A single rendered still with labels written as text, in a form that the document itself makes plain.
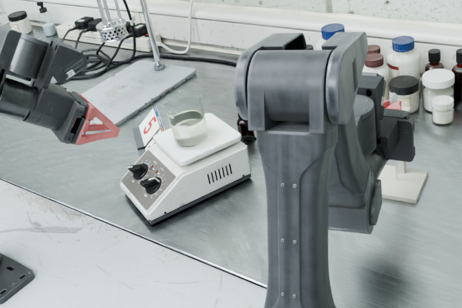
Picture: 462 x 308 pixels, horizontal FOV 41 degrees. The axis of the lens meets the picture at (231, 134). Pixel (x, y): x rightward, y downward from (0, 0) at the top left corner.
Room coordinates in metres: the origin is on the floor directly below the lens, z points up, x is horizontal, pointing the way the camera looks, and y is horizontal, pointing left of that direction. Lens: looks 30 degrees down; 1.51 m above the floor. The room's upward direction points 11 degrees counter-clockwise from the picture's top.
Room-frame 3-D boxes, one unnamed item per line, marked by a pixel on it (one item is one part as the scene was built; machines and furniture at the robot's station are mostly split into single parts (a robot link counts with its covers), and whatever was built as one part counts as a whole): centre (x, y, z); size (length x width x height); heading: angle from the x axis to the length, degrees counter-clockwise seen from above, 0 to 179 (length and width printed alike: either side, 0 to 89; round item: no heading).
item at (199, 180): (0.92, 0.08, 0.94); 0.22 x 0.13 x 0.08; 115
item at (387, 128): (0.71, -0.18, 1.10); 0.07 x 0.06 x 0.11; 56
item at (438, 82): (1.01, -0.40, 0.93); 0.06 x 0.06 x 0.07
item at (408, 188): (0.80, -0.25, 0.96); 0.08 x 0.08 x 0.13; 56
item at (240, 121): (1.03, -0.03, 0.93); 0.03 x 0.03 x 0.07
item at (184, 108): (0.92, 0.07, 1.03); 0.07 x 0.06 x 0.08; 26
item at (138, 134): (1.12, 0.16, 0.92); 0.09 x 0.06 x 0.04; 9
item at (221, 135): (0.93, 0.06, 0.98); 0.12 x 0.12 x 0.01; 25
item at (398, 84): (1.03, -0.34, 0.93); 0.05 x 0.05 x 0.06
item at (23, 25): (1.98, 0.60, 0.93); 0.06 x 0.06 x 0.06
